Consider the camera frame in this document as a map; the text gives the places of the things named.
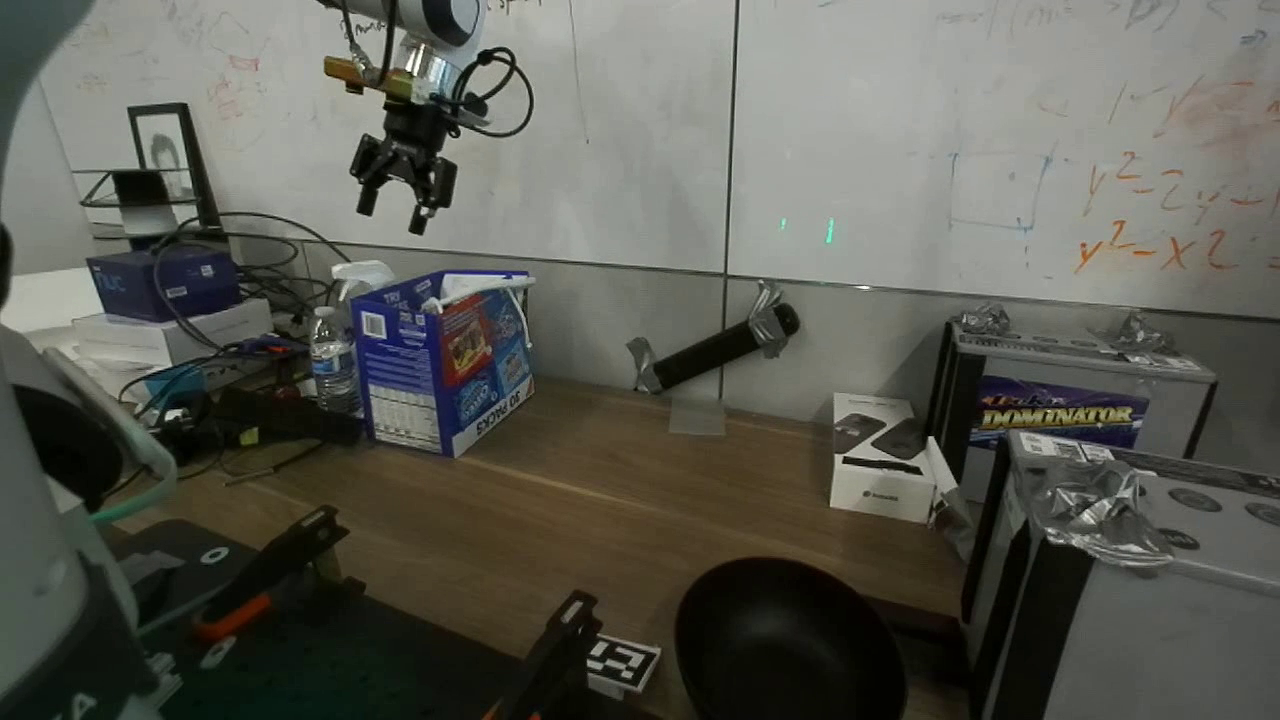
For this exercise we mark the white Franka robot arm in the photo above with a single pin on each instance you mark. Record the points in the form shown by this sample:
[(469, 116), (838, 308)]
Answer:
[(42, 575)]

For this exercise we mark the white paper stack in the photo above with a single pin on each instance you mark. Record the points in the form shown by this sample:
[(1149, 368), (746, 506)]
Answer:
[(175, 340)]

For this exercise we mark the blue cardboard box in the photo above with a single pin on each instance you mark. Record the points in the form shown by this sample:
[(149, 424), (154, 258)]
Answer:
[(442, 373)]

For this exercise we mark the large grey battery box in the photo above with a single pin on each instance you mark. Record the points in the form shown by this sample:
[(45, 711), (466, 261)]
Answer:
[(1162, 626)]

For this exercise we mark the crumpled aluminium foil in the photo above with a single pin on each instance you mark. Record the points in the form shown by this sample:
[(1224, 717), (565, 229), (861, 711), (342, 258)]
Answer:
[(1087, 500)]

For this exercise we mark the black bar clamp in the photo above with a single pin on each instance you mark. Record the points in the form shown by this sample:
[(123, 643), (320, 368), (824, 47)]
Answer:
[(553, 663)]

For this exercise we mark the clear spray bottle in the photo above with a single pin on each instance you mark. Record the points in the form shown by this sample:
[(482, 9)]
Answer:
[(356, 278)]

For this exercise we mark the dark blue carton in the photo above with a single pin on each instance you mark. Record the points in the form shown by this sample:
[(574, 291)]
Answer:
[(160, 283)]

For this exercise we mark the black picture frame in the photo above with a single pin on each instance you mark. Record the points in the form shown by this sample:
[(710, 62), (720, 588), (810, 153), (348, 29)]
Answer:
[(175, 161)]

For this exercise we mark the white phone box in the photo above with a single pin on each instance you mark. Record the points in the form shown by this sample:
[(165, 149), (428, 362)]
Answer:
[(881, 466)]

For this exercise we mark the clear acrylic sheet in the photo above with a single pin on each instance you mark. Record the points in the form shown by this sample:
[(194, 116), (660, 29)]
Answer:
[(699, 418)]

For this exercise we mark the black white fiducial marker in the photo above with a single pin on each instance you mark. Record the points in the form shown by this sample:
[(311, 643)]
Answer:
[(626, 664)]

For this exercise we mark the black hand tool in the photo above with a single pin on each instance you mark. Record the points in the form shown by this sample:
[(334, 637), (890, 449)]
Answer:
[(265, 423)]

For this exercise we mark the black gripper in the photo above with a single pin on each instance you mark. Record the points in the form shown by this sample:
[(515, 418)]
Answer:
[(419, 134)]

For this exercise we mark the small water bottle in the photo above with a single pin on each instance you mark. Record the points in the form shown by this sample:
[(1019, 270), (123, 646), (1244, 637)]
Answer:
[(334, 367)]

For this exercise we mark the black frying pan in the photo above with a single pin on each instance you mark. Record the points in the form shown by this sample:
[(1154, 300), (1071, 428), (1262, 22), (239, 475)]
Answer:
[(785, 646)]

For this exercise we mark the black rubber mat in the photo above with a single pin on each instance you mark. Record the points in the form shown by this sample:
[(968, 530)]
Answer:
[(361, 663)]

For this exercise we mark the black flashlight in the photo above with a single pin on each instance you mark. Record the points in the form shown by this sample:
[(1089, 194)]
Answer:
[(720, 344)]

